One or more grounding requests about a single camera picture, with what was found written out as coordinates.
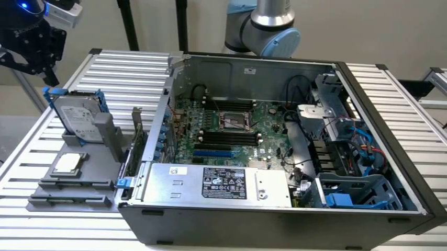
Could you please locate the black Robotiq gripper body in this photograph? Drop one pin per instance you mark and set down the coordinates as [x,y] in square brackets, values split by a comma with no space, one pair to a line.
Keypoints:
[29,41]

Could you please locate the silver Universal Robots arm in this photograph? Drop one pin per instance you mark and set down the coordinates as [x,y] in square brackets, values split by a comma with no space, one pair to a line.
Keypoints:
[267,18]

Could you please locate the silver disk in blue caddy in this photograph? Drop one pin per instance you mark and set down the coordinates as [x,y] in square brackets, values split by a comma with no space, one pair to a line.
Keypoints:
[75,117]

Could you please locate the grey disk bay blue clips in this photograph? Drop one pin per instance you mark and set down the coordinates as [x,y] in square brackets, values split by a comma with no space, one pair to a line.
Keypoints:
[363,191]

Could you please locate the black tripod pole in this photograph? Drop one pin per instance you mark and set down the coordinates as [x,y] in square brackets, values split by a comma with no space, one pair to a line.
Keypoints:
[181,23]
[128,23]

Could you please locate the grey parts rack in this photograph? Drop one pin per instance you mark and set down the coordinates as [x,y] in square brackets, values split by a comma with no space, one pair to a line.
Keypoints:
[108,146]

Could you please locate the silver CPU chip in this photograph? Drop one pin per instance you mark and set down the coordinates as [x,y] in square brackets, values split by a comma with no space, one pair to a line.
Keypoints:
[69,162]

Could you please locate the green graphics card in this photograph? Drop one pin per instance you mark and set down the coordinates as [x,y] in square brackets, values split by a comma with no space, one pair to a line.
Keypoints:
[133,146]

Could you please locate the blue case latch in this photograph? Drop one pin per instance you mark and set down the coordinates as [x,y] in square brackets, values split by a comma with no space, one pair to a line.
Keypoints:
[124,183]

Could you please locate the green RAM stick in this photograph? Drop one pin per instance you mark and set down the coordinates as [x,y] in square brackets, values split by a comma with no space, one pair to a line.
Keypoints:
[65,200]

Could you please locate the black RAM slot bank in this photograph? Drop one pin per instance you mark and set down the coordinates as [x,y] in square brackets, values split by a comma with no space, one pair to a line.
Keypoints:
[229,138]
[228,105]

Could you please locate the black expansion slot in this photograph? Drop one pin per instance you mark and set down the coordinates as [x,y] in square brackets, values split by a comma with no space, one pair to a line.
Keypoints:
[212,147]

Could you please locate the blue expansion slot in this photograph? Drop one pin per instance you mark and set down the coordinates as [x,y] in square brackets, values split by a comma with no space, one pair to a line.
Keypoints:
[212,154]

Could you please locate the CPU socket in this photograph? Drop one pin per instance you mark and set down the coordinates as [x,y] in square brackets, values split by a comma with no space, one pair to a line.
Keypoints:
[235,120]

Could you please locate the silver power supply unit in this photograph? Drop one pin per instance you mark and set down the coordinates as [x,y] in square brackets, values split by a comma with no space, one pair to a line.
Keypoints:
[195,183]

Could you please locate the silver coin cell battery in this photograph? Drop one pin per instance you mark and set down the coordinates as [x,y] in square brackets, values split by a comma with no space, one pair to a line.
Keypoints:
[272,110]

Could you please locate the green motherboard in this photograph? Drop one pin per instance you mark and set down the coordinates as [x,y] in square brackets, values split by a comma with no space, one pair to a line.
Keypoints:
[268,146]

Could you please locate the silver metal drive cage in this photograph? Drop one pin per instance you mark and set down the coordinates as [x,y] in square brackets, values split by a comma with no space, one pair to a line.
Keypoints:
[320,112]

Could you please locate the black open PC case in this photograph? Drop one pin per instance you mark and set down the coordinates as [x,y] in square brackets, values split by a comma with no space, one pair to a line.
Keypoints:
[265,227]

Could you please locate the black fan shroud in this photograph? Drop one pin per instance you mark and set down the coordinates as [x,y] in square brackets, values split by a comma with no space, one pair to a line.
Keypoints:
[325,154]

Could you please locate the aluminium frame post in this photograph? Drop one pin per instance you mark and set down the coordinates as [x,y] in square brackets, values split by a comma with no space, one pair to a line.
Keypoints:
[29,91]

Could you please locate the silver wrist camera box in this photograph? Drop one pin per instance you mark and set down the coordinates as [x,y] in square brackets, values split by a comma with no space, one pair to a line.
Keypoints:
[65,13]

